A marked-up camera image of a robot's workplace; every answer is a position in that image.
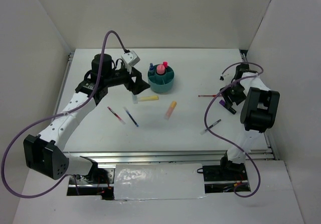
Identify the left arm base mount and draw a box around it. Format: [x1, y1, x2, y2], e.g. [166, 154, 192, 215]
[67, 166, 115, 200]

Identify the pink bottle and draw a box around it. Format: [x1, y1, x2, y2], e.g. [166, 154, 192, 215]
[156, 64, 166, 75]

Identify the red gel pen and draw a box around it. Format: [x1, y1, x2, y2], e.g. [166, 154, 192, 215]
[198, 94, 217, 97]

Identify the blue refill pen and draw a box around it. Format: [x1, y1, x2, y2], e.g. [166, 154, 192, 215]
[123, 107, 139, 127]

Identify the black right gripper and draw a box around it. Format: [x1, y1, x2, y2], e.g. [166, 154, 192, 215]
[220, 83, 247, 109]

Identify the yellow highlighter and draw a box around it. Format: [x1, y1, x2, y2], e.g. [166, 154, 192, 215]
[137, 95, 159, 102]

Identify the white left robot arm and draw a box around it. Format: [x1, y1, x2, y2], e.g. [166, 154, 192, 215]
[23, 51, 150, 183]

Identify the red refill pen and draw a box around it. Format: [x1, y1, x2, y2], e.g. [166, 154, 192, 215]
[107, 106, 126, 125]

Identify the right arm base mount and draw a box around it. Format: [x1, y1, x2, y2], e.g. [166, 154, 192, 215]
[197, 165, 250, 193]

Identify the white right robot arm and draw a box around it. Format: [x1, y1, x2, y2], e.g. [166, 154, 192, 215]
[219, 62, 280, 180]

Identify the blue cap spray bottle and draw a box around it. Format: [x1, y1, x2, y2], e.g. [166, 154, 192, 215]
[148, 63, 155, 76]

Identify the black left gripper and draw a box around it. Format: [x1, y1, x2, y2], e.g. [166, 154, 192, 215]
[104, 64, 150, 95]

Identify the teal round organizer container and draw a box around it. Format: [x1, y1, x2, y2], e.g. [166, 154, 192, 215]
[147, 64, 175, 93]

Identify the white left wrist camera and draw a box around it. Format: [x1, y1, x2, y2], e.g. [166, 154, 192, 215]
[121, 51, 140, 73]

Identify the black gel pen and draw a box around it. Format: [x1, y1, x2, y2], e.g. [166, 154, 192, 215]
[200, 119, 222, 135]

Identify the aluminium table frame rail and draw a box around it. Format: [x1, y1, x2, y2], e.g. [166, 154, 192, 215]
[40, 49, 280, 165]

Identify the green highlighter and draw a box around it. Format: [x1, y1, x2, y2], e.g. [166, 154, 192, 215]
[132, 95, 138, 104]

